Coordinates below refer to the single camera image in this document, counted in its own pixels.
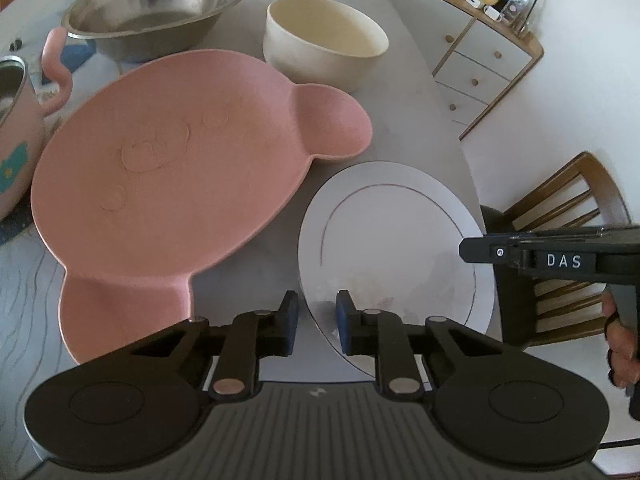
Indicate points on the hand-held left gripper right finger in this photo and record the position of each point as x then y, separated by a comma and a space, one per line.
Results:
344, 325

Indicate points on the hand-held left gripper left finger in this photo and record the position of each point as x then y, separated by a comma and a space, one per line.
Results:
290, 322

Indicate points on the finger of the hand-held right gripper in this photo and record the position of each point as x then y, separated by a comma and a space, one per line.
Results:
482, 251

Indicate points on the white round plate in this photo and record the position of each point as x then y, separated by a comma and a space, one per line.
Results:
390, 235

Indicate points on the pink bear-shaped plate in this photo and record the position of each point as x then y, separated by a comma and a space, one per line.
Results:
175, 185

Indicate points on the cream bowl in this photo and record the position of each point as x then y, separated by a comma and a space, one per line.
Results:
320, 65

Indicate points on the pink mug with steel liner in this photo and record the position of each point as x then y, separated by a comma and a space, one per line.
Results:
15, 160

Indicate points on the large stainless steel bowl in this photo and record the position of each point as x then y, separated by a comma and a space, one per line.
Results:
150, 10

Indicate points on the person's right hand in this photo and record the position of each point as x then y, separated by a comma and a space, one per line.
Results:
625, 347

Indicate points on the dark wooden chair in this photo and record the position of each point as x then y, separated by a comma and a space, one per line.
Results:
590, 170

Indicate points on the white cabinet with wooden top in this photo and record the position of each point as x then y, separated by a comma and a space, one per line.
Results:
480, 75

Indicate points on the clear plastic container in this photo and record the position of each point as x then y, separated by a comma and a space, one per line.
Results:
515, 7

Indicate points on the small black object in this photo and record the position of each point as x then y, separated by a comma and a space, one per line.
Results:
15, 43

